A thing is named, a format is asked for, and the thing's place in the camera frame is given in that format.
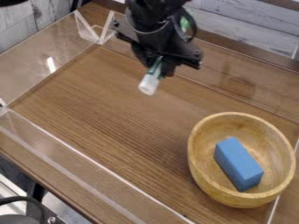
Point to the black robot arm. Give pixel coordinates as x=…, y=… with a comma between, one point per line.
x=148, y=12

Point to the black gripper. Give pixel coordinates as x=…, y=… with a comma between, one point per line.
x=169, y=40

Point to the black metal table leg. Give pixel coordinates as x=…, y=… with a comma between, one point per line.
x=37, y=192

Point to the clear acrylic corner bracket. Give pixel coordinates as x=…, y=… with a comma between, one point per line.
x=92, y=32

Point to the blue foam block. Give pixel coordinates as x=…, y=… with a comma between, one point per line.
x=240, y=167

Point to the brown wooden bowl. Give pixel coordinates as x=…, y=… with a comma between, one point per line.
x=265, y=144

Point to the green Expo marker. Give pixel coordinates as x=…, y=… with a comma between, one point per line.
x=149, y=82

